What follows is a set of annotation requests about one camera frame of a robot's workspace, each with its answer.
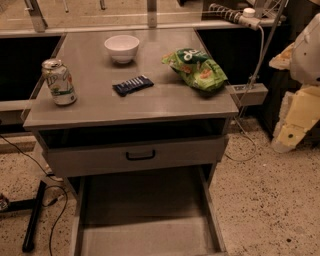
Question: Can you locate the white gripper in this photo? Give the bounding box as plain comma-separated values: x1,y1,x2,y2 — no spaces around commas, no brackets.
269,13,320,153

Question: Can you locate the green rice chip bag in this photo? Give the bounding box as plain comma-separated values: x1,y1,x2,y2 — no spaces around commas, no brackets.
162,48,228,92

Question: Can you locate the grey drawer cabinet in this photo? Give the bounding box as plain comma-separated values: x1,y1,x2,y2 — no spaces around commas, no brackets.
22,27,240,188

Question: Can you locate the open lower grey drawer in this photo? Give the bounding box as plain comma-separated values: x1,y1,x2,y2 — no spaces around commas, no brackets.
70,166,229,256

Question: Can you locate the grey power box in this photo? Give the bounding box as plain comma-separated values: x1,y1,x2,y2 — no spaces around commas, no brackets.
226,83,268,108

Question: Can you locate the dark blue snack bar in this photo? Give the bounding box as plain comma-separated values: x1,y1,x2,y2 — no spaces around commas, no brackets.
112,75,154,97

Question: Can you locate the white ceramic bowl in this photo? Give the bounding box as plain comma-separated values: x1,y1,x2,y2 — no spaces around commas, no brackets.
104,35,140,64

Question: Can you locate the green white soda can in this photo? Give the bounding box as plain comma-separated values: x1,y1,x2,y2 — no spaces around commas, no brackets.
42,58,77,106

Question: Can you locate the black floor stand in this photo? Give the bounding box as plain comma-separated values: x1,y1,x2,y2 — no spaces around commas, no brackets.
0,181,47,253

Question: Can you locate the white cable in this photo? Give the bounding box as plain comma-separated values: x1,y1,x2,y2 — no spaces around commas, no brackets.
224,24,266,163

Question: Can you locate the upper grey drawer with handle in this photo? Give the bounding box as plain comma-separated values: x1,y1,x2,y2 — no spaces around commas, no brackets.
44,136,228,178

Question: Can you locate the black floor cable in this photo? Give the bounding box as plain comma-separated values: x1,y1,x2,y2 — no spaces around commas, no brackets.
0,134,69,256

